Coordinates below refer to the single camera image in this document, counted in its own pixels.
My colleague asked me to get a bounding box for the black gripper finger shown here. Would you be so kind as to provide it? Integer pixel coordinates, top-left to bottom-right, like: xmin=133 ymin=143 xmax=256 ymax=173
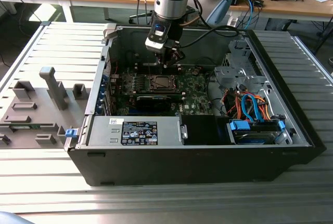
xmin=156 ymin=49 xmax=170 ymax=69
xmin=168 ymin=47 xmax=186 ymax=66

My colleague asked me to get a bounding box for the silver green CPU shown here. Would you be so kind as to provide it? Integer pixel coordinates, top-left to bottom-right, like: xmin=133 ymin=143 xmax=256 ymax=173
xmin=155 ymin=77 xmax=174 ymax=89

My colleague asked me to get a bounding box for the CPU socket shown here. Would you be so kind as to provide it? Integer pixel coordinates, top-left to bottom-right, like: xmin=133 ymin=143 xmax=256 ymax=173
xmin=145 ymin=74 xmax=180 ymax=93

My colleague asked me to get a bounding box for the green motherboard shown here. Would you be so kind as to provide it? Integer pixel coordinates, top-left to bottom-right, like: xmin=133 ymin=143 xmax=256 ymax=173
xmin=109 ymin=64 xmax=216 ymax=117

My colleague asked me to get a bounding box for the black graphics card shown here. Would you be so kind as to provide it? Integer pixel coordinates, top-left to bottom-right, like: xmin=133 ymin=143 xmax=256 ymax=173
xmin=121 ymin=91 xmax=185 ymax=112

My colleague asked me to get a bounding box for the white power strip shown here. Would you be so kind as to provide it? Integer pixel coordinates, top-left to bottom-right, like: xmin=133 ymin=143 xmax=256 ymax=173
xmin=225 ymin=16 xmax=239 ymax=29

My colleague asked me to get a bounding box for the silver drive cage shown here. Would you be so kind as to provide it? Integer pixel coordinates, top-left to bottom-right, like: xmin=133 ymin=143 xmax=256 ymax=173
xmin=213 ymin=39 xmax=271 ymax=97

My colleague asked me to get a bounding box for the black plastic shroud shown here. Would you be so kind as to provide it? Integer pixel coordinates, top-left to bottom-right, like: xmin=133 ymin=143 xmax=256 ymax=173
xmin=181 ymin=116 xmax=231 ymax=147

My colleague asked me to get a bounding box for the grey power supply unit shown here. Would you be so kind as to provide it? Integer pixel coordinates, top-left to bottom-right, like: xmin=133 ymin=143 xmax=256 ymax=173
xmin=87 ymin=116 xmax=183 ymax=147

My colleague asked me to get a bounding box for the hard disk blue carrier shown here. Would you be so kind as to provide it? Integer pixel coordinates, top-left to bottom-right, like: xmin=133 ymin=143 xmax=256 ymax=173
xmin=227 ymin=120 xmax=287 ymax=146

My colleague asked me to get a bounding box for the black PC case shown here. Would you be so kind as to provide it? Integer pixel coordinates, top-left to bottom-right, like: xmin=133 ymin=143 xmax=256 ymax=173
xmin=67 ymin=23 xmax=327 ymax=187

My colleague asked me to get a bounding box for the grey parts rack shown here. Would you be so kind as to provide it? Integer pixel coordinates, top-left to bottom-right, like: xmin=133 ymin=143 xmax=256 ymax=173
xmin=0 ymin=67 xmax=91 ymax=149

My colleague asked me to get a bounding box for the green RAM stick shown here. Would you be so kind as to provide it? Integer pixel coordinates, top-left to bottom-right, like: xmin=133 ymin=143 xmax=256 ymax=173
xmin=9 ymin=124 xmax=42 ymax=131

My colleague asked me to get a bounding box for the blue chair back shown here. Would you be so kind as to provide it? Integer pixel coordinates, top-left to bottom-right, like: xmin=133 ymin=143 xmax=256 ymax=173
xmin=0 ymin=211 xmax=34 ymax=224

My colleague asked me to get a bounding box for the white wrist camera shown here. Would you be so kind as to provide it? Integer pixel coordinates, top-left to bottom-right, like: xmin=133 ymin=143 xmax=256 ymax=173
xmin=144 ymin=23 xmax=170 ymax=53

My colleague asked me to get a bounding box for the black camera cable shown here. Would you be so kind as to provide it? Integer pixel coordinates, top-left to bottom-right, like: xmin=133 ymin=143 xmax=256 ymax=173
xmin=178 ymin=24 xmax=240 ymax=47

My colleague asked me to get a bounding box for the blue hanging cable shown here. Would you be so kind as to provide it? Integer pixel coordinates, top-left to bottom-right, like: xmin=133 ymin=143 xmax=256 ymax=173
xmin=246 ymin=0 xmax=257 ymax=30

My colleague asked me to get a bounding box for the blue wire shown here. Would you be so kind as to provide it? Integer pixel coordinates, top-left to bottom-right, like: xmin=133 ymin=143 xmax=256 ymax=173
xmin=249 ymin=95 xmax=264 ymax=123
xmin=240 ymin=93 xmax=254 ymax=120

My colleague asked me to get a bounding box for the orange wire bundle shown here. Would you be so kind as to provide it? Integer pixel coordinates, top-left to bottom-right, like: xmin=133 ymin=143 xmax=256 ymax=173
xmin=226 ymin=90 xmax=274 ymax=121

